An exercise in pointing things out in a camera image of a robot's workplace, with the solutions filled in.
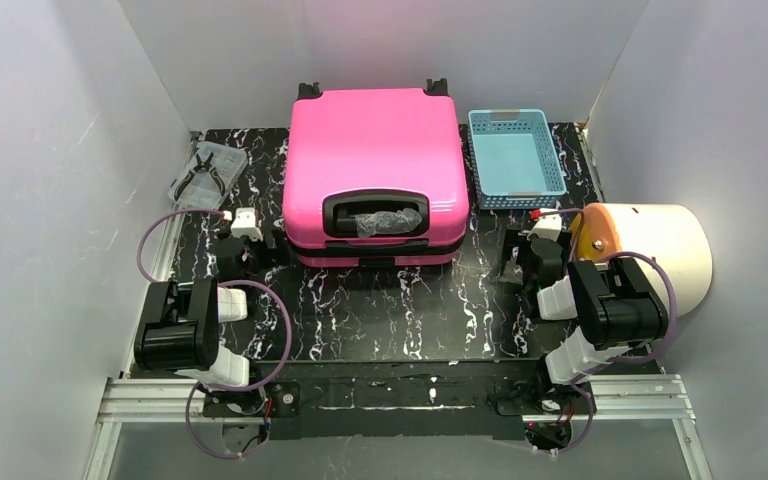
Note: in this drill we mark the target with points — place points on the clear plastic compartment box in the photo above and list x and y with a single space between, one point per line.
202 192

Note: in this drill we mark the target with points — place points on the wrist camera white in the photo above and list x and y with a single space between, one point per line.
547 225
245 224

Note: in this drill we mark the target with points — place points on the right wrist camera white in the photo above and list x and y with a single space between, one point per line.
547 225

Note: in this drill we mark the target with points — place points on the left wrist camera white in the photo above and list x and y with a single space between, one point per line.
245 224

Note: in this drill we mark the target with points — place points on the aluminium frame rail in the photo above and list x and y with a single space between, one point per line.
614 397

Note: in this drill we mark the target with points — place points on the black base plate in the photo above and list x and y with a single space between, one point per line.
405 398

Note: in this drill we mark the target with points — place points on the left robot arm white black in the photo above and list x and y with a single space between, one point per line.
178 331

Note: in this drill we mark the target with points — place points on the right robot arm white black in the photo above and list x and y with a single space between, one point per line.
615 304

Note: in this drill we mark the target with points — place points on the light blue plastic basket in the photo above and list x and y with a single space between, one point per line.
514 160

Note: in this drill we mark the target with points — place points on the pink hard-shell suitcase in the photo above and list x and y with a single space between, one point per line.
375 177

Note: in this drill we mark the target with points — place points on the white cylinder with orange end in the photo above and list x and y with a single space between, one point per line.
669 234

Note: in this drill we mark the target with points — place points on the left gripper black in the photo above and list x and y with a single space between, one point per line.
263 241

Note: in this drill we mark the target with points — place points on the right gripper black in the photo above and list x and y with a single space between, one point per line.
517 250

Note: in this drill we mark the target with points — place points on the black pliers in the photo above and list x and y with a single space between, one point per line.
203 166

